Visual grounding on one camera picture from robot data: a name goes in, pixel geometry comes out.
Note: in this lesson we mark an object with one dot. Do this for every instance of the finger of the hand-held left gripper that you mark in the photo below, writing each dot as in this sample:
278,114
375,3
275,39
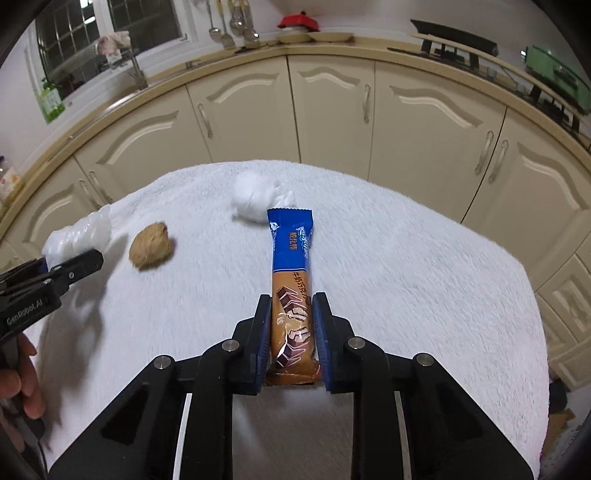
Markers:
27,272
74,270

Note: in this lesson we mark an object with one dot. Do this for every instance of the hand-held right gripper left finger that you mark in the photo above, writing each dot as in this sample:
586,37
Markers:
263,341

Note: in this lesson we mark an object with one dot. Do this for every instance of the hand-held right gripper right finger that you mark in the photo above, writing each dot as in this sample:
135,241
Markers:
323,341

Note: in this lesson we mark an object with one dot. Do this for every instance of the white plastic bag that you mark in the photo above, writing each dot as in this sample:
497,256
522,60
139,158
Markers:
83,230

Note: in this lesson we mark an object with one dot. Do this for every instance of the blue and brown snack bar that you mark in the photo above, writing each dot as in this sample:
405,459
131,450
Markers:
291,277

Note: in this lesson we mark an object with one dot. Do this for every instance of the person's left hand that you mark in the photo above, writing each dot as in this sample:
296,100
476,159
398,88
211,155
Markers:
25,383

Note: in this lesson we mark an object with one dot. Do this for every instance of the round table with white towel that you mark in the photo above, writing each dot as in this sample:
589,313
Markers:
415,300

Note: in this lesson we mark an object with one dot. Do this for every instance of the white tissue ball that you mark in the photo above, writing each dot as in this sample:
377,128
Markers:
251,194

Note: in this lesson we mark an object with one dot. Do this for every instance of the green bottle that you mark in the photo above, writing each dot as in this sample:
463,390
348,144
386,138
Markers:
51,104

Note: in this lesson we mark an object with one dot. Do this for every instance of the steel faucet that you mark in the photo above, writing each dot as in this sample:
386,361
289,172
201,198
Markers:
137,69

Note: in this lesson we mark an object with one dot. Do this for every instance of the cream lower kitchen cabinets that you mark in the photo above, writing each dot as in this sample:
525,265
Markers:
323,115

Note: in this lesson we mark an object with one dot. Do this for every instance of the cloth on faucet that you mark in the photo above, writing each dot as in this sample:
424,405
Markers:
115,42

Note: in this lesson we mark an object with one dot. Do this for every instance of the kitchen window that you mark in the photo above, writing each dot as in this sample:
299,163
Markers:
115,32

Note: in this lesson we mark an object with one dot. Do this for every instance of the hanging steel ladle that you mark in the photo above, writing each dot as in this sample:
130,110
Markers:
214,31

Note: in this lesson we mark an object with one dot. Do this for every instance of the beige kitchen countertop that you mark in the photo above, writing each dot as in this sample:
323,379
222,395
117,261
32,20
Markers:
258,50

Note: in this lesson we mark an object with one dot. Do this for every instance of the hanging steel spoon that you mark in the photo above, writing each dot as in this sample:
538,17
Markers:
236,23
251,34

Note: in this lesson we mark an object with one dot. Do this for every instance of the white bowl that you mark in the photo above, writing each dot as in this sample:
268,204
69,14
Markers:
293,36

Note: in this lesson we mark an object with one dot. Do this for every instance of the red pot lid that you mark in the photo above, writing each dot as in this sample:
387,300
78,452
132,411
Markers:
298,22

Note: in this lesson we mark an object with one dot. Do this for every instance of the black glass cooktop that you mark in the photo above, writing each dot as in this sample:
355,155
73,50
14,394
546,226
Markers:
531,92

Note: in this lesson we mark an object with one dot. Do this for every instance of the black grill tray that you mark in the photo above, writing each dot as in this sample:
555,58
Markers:
452,34

